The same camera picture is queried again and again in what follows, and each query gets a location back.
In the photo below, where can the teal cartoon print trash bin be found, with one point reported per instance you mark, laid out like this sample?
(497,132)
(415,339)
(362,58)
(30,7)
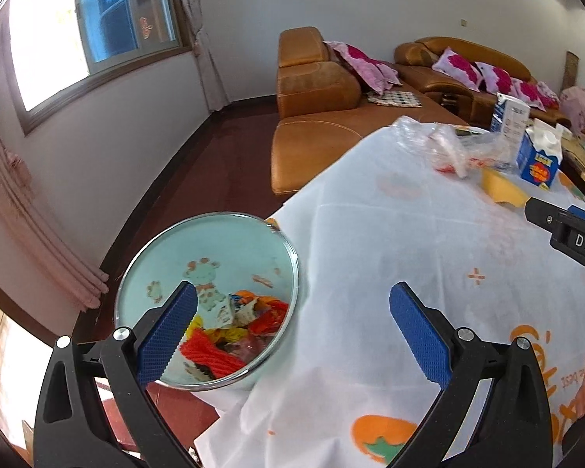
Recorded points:
(214,239)

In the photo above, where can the orange leather sofa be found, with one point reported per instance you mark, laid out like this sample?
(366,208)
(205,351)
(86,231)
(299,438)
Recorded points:
(321,136)

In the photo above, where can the window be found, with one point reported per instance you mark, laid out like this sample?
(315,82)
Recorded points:
(107,24)

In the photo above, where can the pink curtain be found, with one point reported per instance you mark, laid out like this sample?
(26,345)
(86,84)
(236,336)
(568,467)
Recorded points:
(39,234)

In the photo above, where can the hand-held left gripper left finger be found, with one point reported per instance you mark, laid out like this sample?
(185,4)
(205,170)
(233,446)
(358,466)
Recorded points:
(168,334)

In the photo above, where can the blue white milk carton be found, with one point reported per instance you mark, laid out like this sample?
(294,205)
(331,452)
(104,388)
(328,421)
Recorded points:
(538,163)

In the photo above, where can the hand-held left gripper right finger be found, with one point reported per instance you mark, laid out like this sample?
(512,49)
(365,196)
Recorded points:
(419,334)

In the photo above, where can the tan wall hanging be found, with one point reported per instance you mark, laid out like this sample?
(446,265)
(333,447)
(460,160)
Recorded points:
(572,70)

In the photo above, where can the yellow paper packet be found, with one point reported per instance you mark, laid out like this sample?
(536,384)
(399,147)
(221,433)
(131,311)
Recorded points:
(504,187)

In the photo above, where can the clear plastic bag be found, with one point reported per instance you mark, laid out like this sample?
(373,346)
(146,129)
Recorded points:
(419,136)

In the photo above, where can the pink floral pillow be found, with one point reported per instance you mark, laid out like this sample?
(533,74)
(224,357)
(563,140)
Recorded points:
(497,80)
(458,68)
(365,66)

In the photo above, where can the white printed tablecloth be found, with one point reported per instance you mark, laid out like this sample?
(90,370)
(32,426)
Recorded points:
(395,234)

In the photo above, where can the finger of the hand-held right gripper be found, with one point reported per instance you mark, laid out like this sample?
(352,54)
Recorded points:
(546,214)

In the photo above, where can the checkered cloth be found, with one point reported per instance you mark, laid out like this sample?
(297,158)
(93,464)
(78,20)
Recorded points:
(395,99)

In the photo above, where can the white red wrapper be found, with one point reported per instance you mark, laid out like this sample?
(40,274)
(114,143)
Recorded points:
(453,156)

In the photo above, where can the white curtain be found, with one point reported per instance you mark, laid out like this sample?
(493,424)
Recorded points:
(207,58)

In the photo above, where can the pink cloth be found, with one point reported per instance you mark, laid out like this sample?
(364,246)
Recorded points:
(582,107)

